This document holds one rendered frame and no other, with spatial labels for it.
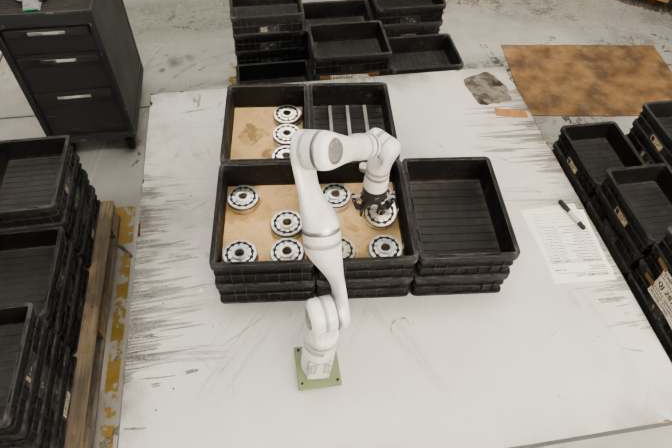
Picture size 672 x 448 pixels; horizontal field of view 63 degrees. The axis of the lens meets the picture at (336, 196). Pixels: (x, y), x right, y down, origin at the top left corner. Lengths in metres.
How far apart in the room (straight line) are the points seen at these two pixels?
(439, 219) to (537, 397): 0.60
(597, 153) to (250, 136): 1.83
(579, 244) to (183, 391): 1.38
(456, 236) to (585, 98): 2.24
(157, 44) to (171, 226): 2.26
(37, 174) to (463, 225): 1.77
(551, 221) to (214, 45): 2.65
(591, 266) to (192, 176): 1.45
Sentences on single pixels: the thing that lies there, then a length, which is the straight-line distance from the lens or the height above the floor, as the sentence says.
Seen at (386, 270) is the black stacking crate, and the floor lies 0.87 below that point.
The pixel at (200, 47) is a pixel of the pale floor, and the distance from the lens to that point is 3.96.
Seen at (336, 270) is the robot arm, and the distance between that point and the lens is 1.30.
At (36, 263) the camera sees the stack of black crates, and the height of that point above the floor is 0.38.
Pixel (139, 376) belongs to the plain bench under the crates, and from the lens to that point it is 1.73.
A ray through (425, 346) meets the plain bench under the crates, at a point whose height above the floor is 0.70.
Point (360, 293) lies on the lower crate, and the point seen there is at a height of 0.73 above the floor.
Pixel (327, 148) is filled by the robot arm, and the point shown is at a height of 1.40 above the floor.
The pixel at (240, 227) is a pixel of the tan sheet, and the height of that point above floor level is 0.83.
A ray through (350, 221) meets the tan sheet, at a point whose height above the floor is 0.83.
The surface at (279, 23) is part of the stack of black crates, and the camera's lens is 3.14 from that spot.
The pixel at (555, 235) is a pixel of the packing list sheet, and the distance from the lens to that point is 2.06.
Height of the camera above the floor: 2.24
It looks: 50 degrees down
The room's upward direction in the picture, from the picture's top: 2 degrees clockwise
